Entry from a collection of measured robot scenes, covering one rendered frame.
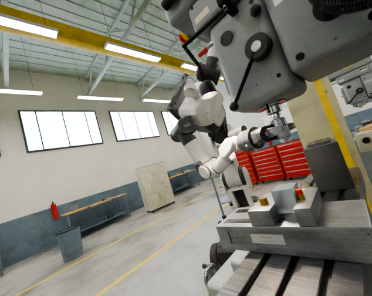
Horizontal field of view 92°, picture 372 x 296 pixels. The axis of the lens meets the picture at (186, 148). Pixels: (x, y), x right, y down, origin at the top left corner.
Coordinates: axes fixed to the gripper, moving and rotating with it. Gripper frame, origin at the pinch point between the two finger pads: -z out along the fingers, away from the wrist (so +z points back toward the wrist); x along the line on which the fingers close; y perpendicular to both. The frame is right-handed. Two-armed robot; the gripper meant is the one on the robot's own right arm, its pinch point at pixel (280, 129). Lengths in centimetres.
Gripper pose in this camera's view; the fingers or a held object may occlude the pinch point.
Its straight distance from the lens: 68.4
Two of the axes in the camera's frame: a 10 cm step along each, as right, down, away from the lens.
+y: 3.0, 9.5, -0.9
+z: -3.8, 2.0, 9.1
